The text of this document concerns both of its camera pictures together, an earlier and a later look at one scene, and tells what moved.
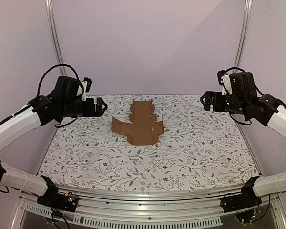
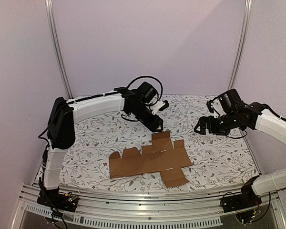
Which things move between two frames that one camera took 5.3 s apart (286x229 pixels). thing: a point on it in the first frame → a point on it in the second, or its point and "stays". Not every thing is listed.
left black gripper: (90, 111) → (154, 124)
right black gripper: (219, 101) → (210, 123)
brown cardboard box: (144, 130) → (162, 156)
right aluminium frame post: (244, 32) stays
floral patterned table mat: (199, 147) stays
